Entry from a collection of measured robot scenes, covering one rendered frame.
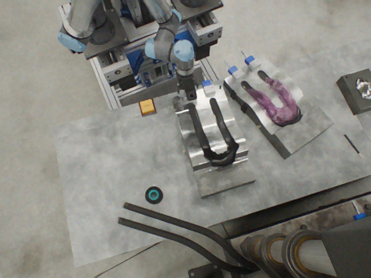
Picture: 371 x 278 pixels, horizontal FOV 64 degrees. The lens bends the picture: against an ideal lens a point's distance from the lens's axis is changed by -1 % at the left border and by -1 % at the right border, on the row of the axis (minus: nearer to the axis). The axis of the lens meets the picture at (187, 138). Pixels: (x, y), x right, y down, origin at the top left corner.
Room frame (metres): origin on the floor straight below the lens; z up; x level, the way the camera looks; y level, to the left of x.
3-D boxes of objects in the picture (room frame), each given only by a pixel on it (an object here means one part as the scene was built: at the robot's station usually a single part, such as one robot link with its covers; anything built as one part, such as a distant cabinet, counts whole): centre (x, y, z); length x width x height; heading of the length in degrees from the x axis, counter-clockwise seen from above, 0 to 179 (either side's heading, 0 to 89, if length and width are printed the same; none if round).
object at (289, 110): (0.61, -0.44, 0.90); 0.26 x 0.18 x 0.08; 29
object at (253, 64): (0.87, -0.36, 0.86); 0.13 x 0.05 x 0.05; 29
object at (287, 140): (0.61, -0.45, 0.86); 0.50 x 0.26 x 0.11; 29
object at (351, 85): (0.64, -0.90, 0.84); 0.20 x 0.15 x 0.07; 11
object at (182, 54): (0.69, -0.02, 1.21); 0.09 x 0.08 x 0.11; 69
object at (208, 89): (0.74, -0.12, 0.89); 0.13 x 0.05 x 0.05; 11
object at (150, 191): (0.22, 0.18, 0.82); 0.08 x 0.08 x 0.04
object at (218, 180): (0.46, -0.12, 0.87); 0.50 x 0.26 x 0.14; 11
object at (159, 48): (0.75, 0.07, 1.20); 0.11 x 0.11 x 0.08; 69
